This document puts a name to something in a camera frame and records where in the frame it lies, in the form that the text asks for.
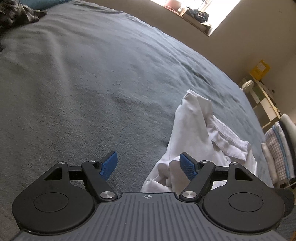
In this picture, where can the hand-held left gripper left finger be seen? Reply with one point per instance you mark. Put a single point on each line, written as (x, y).
(108, 165)

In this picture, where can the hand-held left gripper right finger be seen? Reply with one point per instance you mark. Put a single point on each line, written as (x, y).
(187, 165)

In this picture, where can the white button shirt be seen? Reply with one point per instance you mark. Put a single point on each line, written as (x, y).
(189, 125)

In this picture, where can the stack of folded clothes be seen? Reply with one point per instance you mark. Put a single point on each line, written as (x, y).
(279, 153)

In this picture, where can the dark clothes in box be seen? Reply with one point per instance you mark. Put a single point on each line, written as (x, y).
(198, 15)

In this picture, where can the grey blanket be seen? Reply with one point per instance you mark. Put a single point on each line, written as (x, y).
(92, 81)

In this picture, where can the white bedpost knob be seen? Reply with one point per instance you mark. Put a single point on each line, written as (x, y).
(248, 85)

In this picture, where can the white wooden shelf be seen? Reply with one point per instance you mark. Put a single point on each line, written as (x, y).
(266, 102)

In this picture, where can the yellow box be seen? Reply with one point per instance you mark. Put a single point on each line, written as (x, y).
(260, 69)

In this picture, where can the window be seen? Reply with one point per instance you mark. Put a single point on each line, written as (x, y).
(222, 11)

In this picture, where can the pink pot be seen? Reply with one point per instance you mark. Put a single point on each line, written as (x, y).
(173, 4)

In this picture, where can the blue pillow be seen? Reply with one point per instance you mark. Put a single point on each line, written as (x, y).
(46, 3)

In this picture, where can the black and white plaid shirt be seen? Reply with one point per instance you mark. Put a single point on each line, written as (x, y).
(16, 12)

